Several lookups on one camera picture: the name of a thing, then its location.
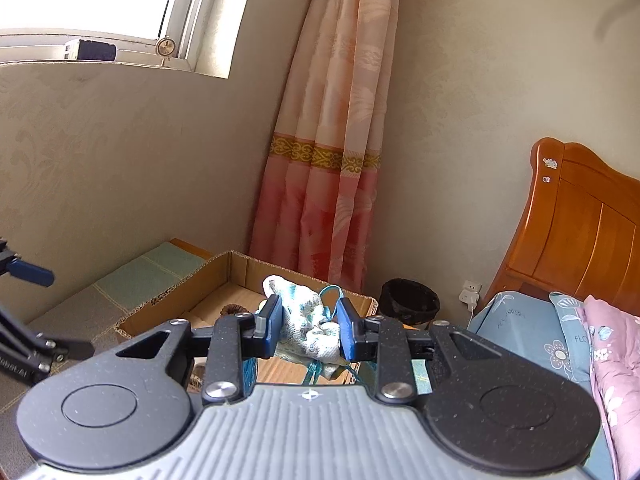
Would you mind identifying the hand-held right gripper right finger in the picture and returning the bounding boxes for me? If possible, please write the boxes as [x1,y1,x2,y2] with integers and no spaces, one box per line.
[335,297,506,403]

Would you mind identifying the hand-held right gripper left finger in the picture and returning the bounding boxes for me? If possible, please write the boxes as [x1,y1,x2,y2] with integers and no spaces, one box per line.
[114,294,285,406]

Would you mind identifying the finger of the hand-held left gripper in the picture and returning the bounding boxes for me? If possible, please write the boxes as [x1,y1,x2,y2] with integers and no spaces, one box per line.
[0,237,55,288]
[0,305,95,362]

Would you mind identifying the embroidered sachet with teal cord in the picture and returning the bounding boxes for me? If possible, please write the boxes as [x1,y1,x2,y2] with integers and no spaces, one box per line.
[257,275,368,386]

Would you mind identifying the cardboard box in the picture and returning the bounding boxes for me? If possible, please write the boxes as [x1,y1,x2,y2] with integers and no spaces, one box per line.
[114,250,381,390]

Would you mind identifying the black trash bin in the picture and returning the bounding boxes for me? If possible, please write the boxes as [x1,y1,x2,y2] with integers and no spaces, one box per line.
[378,278,441,332]

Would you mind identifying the grey green checked mat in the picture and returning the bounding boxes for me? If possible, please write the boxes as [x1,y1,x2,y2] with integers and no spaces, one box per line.
[0,241,433,480]

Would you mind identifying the blue floral bedsheet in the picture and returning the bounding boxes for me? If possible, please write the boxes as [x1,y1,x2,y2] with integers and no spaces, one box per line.
[467,290,616,480]

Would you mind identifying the pink patterned curtain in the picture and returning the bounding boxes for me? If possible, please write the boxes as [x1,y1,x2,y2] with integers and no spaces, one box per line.
[248,0,403,298]

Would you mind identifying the blue floral pillow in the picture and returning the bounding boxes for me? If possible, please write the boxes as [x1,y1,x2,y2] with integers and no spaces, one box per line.
[549,291,598,376]

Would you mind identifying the dark box on windowsill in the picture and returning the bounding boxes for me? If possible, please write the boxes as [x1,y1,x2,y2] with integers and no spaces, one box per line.
[64,38,117,61]

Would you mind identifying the wooden bed headboard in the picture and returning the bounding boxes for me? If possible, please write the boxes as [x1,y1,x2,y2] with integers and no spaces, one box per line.
[492,136,640,318]

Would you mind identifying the small brass clock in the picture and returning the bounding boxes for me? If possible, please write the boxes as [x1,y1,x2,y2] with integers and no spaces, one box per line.
[155,35,176,68]

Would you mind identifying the pink floral quilt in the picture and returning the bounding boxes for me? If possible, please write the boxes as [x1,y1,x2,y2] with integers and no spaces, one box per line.
[582,294,640,480]

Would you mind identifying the white framed window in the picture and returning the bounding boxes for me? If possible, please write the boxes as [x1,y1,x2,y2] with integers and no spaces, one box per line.
[0,0,261,80]

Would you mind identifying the white wall socket with charger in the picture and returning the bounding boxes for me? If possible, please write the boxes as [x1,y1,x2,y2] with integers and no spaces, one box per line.
[457,280,483,308]

